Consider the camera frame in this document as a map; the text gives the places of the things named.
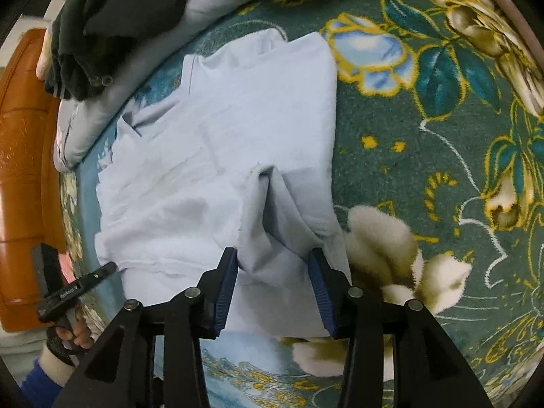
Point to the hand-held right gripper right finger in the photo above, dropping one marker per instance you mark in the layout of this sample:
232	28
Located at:
319	293

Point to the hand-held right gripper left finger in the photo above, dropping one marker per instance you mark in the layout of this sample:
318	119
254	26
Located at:
226	293

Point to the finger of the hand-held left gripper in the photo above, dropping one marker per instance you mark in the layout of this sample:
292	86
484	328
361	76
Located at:
102	272

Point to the light blue shirt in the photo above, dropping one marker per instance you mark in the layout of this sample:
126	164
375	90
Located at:
212	114

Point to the person's left hand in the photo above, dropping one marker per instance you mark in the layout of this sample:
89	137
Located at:
78	338

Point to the green floral blanket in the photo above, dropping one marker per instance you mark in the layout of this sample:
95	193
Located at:
382	157

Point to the light grey folded cloth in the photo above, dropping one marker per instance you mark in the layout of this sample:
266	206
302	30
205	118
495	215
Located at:
170	42

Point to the dark green garment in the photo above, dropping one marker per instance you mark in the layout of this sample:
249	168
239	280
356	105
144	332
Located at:
106	21

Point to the brown wooden bed frame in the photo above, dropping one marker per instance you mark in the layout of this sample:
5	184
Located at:
25	157

